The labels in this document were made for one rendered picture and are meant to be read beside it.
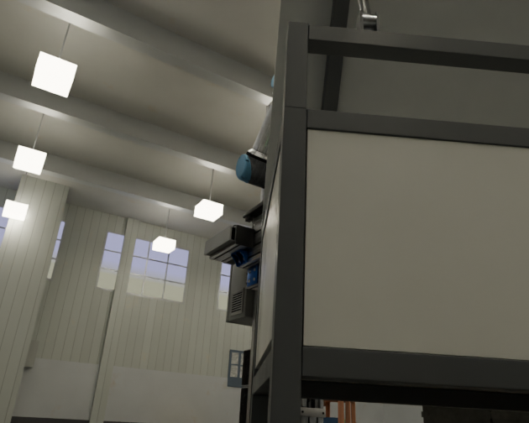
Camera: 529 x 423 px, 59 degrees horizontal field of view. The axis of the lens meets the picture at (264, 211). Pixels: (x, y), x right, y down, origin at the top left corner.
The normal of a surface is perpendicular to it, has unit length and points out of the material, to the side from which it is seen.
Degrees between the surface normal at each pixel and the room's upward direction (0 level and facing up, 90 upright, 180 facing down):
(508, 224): 90
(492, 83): 126
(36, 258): 90
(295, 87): 90
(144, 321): 90
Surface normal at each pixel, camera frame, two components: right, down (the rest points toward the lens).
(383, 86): 0.03, 0.21
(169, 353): 0.51, -0.32
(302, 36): 0.07, -0.40
